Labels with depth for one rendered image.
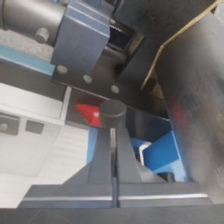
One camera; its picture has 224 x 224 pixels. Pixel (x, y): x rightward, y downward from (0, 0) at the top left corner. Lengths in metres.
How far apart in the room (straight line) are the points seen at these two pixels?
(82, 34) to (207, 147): 0.32
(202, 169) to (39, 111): 0.30
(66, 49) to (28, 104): 0.16
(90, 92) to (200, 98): 0.25
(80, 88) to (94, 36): 0.13
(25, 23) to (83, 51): 0.14
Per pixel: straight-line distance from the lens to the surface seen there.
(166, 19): 0.42
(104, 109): 0.15
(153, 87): 0.55
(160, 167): 0.61
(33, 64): 0.44
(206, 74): 0.34
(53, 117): 0.35
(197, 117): 0.30
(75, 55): 0.42
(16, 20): 0.45
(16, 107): 0.35
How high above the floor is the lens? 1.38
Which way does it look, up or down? 39 degrees down
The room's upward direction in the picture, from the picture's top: 179 degrees clockwise
